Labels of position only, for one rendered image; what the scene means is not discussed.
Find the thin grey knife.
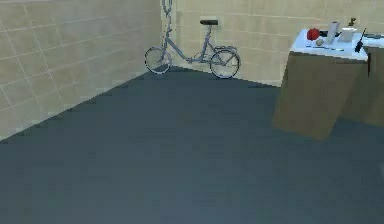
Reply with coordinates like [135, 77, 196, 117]
[311, 45, 345, 52]

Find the white mug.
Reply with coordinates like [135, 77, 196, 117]
[339, 27, 358, 43]

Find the red apple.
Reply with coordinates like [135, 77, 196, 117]
[306, 27, 321, 42]

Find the grey bicycle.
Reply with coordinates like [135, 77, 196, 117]
[143, 0, 241, 80]

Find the brown counter with white top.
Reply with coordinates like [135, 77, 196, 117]
[272, 28, 384, 141]

